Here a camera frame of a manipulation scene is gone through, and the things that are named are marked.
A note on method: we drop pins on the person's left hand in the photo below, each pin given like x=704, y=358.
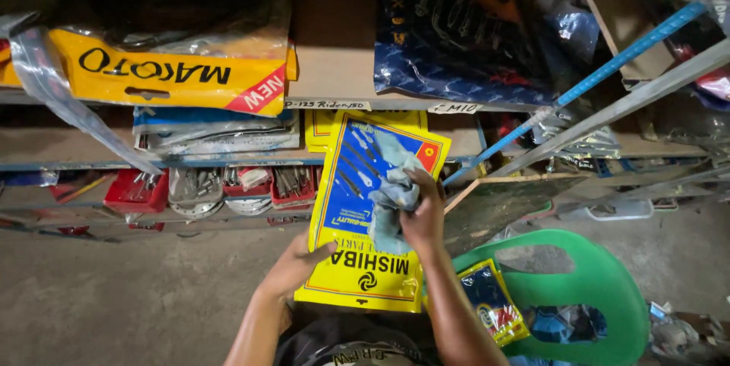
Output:
x=291, y=272

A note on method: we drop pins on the person's right hand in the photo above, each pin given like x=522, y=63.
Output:
x=423, y=220

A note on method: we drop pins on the person's right fingers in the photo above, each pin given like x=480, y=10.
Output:
x=426, y=184

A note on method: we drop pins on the light blue cloth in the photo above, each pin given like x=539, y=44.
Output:
x=393, y=192

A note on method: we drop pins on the large yellow blue parts packet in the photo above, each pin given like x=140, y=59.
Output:
x=348, y=280

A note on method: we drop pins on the stack of yellow packets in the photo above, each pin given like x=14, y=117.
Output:
x=316, y=126

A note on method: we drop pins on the red tray of bolts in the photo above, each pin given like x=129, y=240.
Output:
x=292, y=186
x=248, y=180
x=137, y=195

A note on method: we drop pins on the metal shelf rack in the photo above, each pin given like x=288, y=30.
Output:
x=342, y=78

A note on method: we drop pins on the small yellow blue parts packet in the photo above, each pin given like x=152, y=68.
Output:
x=493, y=303

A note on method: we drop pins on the person's black shirt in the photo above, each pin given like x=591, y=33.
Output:
x=353, y=346

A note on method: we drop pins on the blue plastic bag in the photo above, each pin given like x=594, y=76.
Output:
x=562, y=323

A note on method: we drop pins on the white plastic tray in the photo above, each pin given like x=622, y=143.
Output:
x=621, y=211

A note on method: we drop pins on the green plastic chair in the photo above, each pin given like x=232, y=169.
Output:
x=604, y=292

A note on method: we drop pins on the stack of white blue packets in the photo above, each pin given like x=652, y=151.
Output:
x=216, y=132

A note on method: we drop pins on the grey metal bar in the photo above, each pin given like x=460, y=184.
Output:
x=639, y=98

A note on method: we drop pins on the metal sprocket discs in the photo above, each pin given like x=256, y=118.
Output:
x=197, y=192

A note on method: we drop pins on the blue metal rod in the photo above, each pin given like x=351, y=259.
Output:
x=621, y=55

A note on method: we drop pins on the brown cardboard box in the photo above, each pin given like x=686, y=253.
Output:
x=627, y=23

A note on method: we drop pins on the yellow labelled black tube packet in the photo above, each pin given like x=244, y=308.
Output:
x=171, y=72

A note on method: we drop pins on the heap of plastic scraps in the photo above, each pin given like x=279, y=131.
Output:
x=687, y=334

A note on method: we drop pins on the clear plastic strip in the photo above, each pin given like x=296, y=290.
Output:
x=68, y=109

